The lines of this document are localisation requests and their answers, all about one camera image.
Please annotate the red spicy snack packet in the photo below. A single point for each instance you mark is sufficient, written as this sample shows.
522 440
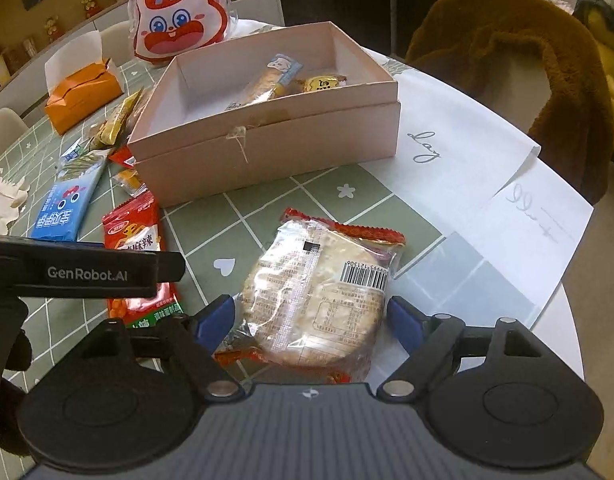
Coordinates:
137 235

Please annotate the green checked tablecloth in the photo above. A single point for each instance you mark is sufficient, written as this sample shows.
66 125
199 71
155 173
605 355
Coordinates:
227 230

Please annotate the gold-brown snack packet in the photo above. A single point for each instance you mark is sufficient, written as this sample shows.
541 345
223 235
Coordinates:
116 122

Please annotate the round gold snack packet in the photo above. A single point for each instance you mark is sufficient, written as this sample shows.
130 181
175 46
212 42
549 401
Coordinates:
319 84

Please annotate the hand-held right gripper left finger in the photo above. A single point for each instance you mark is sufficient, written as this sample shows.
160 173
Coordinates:
214 321

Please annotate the long biscuit packet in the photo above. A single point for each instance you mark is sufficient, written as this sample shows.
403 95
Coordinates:
264 82

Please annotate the small red packet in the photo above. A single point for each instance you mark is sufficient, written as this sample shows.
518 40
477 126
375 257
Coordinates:
122 156

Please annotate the orange tissue box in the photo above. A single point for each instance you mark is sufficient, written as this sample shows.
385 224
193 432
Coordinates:
82 92

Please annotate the white chair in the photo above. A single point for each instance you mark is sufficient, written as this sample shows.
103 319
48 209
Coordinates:
7 127
116 40

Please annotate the white jagged-edge paper bag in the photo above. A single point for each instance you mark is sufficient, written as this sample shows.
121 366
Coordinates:
4 202

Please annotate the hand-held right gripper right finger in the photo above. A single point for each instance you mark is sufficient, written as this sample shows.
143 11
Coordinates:
403 324

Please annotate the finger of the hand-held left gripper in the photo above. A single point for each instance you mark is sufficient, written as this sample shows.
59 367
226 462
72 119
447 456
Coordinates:
171 266

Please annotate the person's left hand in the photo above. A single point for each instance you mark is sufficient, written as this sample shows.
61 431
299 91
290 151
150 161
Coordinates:
4 410

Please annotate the small orange candy packet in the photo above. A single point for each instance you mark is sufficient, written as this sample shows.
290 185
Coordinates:
129 182

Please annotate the white paper sheet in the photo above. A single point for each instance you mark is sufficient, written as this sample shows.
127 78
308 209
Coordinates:
532 240
452 130

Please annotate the blue seaweed snack packet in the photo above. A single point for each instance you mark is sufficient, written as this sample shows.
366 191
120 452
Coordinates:
62 205

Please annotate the red-white rabbit face bag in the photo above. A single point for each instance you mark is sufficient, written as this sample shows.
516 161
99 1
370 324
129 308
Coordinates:
179 15

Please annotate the pink cardboard box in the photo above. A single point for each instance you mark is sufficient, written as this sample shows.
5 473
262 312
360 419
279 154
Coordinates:
267 135

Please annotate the clear rice cracker packet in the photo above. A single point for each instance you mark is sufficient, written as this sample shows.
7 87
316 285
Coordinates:
312 305

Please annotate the red doll figurine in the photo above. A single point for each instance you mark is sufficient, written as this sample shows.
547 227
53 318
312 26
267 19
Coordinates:
53 29
90 5

